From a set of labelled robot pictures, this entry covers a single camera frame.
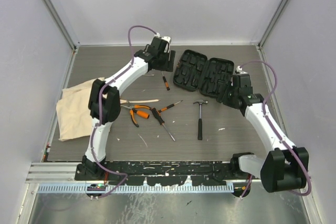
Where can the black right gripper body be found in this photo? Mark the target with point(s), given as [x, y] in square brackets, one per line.
[227, 96]

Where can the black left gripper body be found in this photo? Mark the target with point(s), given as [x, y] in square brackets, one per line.
[163, 63]

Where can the black plastic tool case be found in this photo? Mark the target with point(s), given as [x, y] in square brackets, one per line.
[195, 71]

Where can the orange black slim screwdriver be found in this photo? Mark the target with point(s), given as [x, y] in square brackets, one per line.
[169, 106]

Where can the black handled claw hammer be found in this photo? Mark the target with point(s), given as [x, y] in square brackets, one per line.
[200, 123]

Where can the black handled large screwdriver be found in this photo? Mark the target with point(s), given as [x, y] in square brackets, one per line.
[158, 117]

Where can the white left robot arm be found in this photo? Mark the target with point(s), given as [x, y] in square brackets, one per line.
[104, 102]

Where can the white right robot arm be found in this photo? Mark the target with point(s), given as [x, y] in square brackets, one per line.
[286, 165]

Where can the small black orange screwdriver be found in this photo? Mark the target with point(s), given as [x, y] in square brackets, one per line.
[165, 81]

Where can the wooden flat stick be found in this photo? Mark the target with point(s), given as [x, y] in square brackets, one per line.
[122, 101]

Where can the orange black pliers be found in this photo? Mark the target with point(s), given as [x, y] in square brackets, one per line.
[135, 110]

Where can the beige cloth bag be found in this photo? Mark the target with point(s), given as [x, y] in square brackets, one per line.
[73, 114]

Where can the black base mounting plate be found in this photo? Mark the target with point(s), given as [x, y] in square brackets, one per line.
[138, 173]

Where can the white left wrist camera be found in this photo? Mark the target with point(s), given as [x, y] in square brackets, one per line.
[166, 38]

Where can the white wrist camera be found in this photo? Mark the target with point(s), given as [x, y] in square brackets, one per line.
[239, 70]
[166, 38]

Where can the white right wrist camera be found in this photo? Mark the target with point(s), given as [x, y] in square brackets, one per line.
[239, 70]

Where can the aluminium front rail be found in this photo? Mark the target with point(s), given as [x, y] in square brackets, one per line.
[57, 172]

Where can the white slotted cable duct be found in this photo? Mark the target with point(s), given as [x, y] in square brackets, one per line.
[125, 189]

